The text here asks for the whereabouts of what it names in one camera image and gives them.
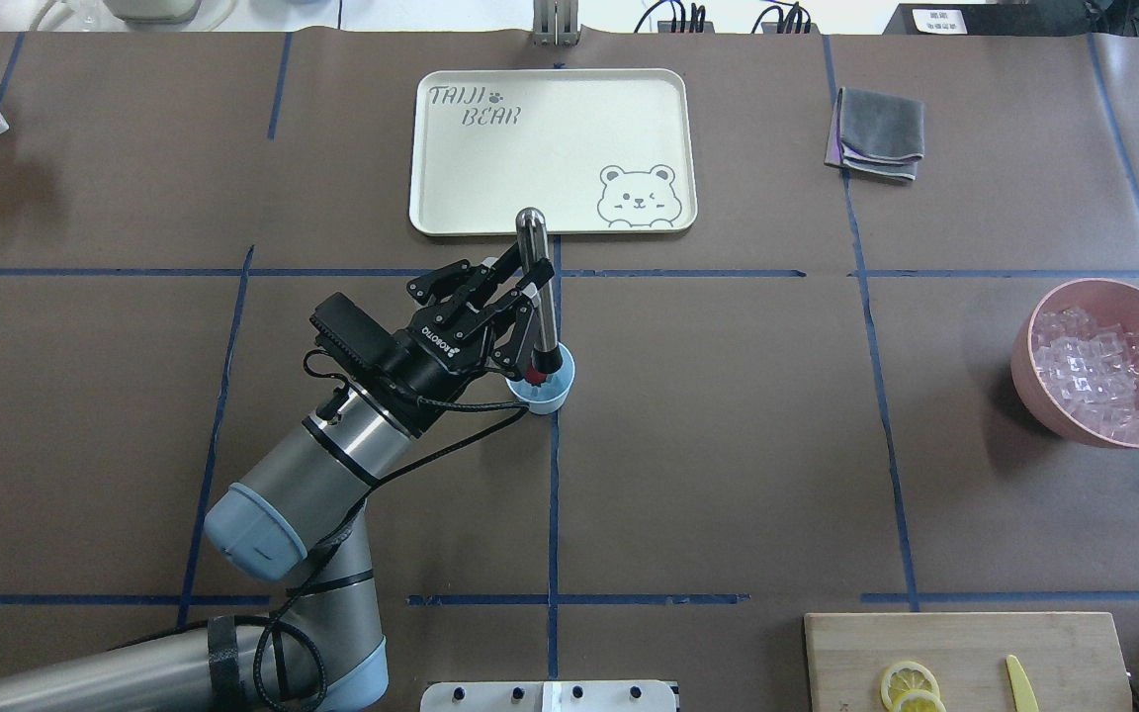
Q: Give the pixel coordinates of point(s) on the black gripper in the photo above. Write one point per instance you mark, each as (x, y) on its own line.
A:
(418, 359)

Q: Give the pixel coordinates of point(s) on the light blue plastic cup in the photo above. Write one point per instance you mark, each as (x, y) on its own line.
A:
(551, 394)

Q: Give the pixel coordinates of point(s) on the steel muddler black tip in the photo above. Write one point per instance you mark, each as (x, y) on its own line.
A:
(537, 265)

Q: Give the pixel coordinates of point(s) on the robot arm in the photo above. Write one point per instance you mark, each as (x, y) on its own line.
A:
(299, 515)

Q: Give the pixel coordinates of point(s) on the pink bowl of ice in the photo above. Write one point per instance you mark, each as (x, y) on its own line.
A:
(1075, 363)

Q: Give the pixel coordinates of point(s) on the cream bear serving tray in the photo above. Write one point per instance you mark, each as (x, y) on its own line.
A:
(597, 151)

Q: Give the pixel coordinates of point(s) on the grey folded cloth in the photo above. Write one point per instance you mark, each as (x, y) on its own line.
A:
(877, 134)

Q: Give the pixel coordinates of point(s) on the lemon slice top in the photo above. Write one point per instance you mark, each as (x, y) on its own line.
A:
(902, 676)

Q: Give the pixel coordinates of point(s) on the lemon slice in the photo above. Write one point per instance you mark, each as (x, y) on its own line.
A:
(918, 700)
(902, 676)

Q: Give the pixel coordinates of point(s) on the black label box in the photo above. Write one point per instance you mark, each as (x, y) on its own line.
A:
(994, 19)

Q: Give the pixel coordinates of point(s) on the yellow plastic knife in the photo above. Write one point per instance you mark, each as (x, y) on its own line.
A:
(1020, 687)

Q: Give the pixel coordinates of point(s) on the wooden cutting board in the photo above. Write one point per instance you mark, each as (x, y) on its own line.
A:
(1072, 659)

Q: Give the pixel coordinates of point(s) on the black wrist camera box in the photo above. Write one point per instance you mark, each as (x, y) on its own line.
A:
(354, 339)

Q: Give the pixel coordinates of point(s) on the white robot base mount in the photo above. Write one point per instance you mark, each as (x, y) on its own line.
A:
(552, 695)

